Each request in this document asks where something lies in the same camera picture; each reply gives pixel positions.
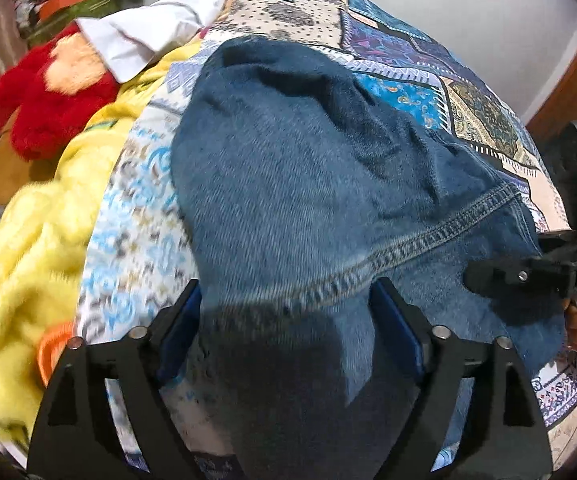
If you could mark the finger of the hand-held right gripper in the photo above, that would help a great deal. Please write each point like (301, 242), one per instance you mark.
(513, 275)

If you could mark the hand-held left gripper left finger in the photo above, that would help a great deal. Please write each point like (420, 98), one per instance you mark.
(181, 330)

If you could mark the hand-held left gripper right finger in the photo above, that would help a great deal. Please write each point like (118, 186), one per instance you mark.
(393, 325)

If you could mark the blue denim jacket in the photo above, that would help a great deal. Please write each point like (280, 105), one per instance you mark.
(293, 185)

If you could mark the patchwork blue bedspread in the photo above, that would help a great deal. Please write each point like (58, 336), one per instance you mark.
(133, 260)

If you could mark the brown wooden door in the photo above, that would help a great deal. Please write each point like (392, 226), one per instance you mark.
(576, 85)

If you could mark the orange plastic object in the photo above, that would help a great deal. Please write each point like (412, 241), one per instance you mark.
(51, 347)

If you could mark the yellow fleece blanket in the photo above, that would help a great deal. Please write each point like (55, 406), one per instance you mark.
(23, 280)

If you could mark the brown cardboard box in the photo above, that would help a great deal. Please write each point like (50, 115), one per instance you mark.
(8, 170)

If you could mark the red plush toy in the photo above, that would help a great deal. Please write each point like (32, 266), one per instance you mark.
(53, 95)

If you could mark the white pillow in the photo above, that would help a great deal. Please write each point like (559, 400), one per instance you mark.
(138, 30)

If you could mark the green patterned box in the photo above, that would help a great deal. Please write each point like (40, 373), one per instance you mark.
(73, 12)

